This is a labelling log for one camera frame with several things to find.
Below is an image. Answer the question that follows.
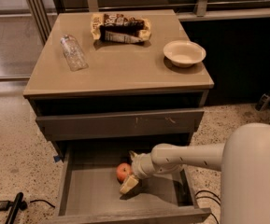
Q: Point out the black floor cable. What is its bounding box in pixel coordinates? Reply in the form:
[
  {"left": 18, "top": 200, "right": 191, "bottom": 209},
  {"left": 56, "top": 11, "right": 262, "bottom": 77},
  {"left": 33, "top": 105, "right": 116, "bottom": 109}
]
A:
[{"left": 194, "top": 189, "right": 221, "bottom": 224}]

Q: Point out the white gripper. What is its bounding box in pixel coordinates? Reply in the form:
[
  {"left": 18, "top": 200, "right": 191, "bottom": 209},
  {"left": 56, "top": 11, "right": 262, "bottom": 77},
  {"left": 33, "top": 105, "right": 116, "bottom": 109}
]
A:
[{"left": 120, "top": 150, "right": 159, "bottom": 194}]

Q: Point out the open middle drawer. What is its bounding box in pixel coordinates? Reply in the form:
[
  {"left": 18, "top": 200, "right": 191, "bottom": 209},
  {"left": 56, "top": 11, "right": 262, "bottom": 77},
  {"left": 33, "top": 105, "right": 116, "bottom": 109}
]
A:
[{"left": 45, "top": 140, "right": 211, "bottom": 224}]

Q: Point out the brown chip bag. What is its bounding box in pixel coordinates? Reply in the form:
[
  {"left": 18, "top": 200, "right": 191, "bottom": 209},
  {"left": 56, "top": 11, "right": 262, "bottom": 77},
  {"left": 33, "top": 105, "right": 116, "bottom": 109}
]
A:
[{"left": 91, "top": 13, "right": 151, "bottom": 44}]

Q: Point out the closed top drawer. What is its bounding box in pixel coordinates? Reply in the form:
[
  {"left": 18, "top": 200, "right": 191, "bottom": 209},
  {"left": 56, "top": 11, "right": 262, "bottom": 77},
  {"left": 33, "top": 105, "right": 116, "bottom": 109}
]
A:
[{"left": 36, "top": 109, "right": 204, "bottom": 141}]

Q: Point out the black stick tool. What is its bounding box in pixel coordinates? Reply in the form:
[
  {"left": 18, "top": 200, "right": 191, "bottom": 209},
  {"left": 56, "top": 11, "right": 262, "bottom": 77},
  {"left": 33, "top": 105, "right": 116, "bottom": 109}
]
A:
[{"left": 5, "top": 192, "right": 27, "bottom": 224}]

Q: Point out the blue tape piece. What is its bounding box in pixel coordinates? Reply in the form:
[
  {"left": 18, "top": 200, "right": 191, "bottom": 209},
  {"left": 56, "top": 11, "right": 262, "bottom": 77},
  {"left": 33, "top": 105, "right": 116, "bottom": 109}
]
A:
[{"left": 53, "top": 156, "right": 61, "bottom": 162}]

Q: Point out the white bowl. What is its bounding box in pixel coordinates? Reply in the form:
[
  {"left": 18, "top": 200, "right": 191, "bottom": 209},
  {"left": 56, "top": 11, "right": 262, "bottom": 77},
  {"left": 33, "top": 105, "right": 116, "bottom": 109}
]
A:
[{"left": 163, "top": 40, "right": 206, "bottom": 68}]

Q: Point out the grey drawer cabinet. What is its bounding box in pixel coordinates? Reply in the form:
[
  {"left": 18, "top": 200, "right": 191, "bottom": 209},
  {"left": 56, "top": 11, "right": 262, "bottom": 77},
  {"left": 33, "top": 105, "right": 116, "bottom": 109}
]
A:
[{"left": 22, "top": 9, "right": 215, "bottom": 224}]

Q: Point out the clear plastic water bottle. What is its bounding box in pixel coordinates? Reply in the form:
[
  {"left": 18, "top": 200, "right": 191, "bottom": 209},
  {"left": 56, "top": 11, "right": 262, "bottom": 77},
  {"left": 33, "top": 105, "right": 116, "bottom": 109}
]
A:
[{"left": 61, "top": 35, "right": 89, "bottom": 71}]

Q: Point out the black power adapter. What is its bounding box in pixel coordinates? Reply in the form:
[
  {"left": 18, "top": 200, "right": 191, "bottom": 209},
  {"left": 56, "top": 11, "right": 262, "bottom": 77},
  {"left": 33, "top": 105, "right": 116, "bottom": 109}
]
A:
[{"left": 0, "top": 201, "right": 12, "bottom": 211}]

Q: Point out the small black floor device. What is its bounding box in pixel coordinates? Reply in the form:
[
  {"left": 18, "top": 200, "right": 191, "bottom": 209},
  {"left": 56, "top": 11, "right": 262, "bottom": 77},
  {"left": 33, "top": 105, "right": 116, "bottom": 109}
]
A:
[{"left": 255, "top": 93, "right": 270, "bottom": 111}]

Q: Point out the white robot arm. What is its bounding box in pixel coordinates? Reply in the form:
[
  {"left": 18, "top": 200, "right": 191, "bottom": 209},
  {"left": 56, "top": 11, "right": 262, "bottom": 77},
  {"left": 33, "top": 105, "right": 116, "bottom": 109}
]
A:
[{"left": 120, "top": 123, "right": 270, "bottom": 224}]

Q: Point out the red apple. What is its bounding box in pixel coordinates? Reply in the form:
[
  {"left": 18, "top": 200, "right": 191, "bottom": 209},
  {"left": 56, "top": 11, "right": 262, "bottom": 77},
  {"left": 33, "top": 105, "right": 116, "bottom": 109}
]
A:
[{"left": 116, "top": 162, "right": 133, "bottom": 183}]

